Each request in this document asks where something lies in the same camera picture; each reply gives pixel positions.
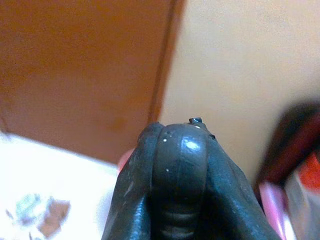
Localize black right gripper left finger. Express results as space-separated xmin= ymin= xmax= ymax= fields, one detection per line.
xmin=101 ymin=121 xmax=164 ymax=240

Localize pink broom stick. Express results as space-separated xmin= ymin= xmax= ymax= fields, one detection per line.
xmin=116 ymin=149 xmax=297 ymax=240

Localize red and black dustpan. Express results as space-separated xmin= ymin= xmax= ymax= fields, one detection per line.
xmin=251 ymin=101 xmax=320 ymax=191

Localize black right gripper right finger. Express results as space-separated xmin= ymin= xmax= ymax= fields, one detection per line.
xmin=204 ymin=133 xmax=284 ymax=240

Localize scraps of paper litter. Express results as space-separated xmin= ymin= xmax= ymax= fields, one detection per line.
xmin=4 ymin=193 xmax=72 ymax=240

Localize brown wooden door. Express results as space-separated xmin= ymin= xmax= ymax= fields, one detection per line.
xmin=0 ymin=0 xmax=187 ymax=166

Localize dark grey round handle end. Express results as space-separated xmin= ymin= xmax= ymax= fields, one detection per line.
xmin=149 ymin=116 xmax=209 ymax=240

